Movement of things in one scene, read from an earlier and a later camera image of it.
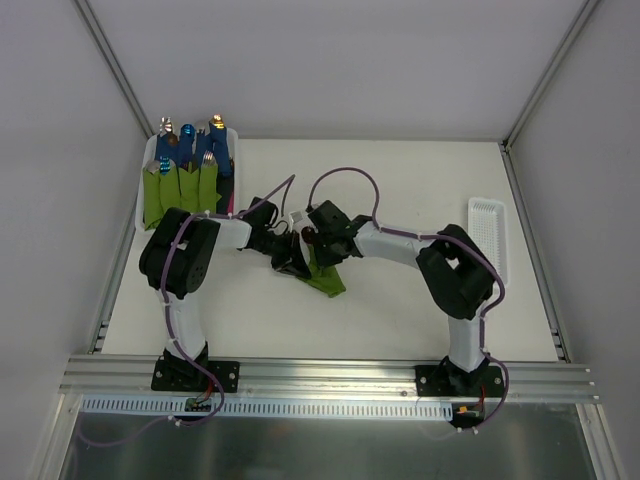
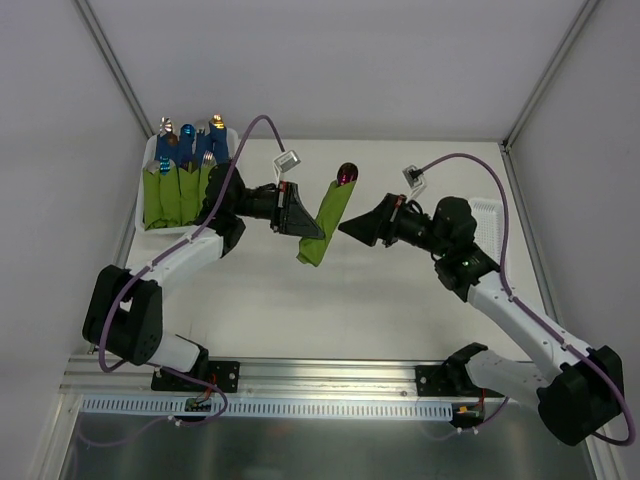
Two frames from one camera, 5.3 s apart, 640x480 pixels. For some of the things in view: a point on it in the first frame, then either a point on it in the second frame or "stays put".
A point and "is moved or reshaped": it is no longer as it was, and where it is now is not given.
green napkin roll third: x=189 y=189 stays put
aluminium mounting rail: x=322 y=378 stays put
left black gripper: x=289 y=255 → x=283 y=208
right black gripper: x=323 y=252 → x=391 y=220
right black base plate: x=448 y=381 stays put
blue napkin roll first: x=167 y=145 stays put
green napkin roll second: x=170 y=189 stays put
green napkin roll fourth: x=208 y=196 stays put
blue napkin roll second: x=185 y=145 stays put
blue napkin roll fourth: x=222 y=154 stays put
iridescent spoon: x=308 y=234 is moved or reshaped
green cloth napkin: x=326 y=278 is moved or reshaped
